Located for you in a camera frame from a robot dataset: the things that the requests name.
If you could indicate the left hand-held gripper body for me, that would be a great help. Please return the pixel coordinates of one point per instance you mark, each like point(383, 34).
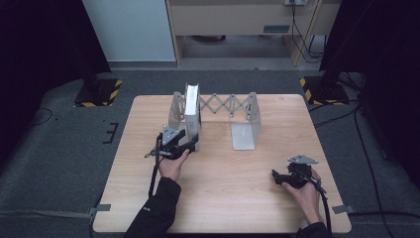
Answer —
point(170, 135)

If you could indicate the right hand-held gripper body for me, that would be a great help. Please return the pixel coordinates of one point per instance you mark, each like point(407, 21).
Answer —
point(298, 175)

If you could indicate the folding metal book rack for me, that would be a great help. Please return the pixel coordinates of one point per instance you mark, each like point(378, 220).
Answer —
point(244, 139)

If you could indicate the person's right hand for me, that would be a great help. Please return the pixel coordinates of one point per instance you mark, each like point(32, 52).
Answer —
point(307, 198)

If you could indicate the person's left hand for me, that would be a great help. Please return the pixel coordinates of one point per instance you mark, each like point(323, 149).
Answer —
point(170, 167)

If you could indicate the grey tape strip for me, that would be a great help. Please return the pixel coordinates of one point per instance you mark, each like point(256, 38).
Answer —
point(343, 209)
point(100, 208)

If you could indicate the black floor tape mark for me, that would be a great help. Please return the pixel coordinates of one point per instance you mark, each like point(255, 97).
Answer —
point(111, 132)

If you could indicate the black stand with striped base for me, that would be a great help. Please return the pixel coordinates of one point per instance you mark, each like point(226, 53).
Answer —
point(99, 94)
point(325, 91)

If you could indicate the white panel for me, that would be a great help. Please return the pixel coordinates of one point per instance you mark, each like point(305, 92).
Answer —
point(128, 29)

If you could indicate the light wooden desk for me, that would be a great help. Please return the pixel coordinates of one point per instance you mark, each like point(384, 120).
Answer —
point(231, 20)

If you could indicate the black curtain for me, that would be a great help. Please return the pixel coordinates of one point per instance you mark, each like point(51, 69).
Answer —
point(389, 66)

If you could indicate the white power strip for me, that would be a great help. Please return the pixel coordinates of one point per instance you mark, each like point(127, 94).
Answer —
point(295, 2)

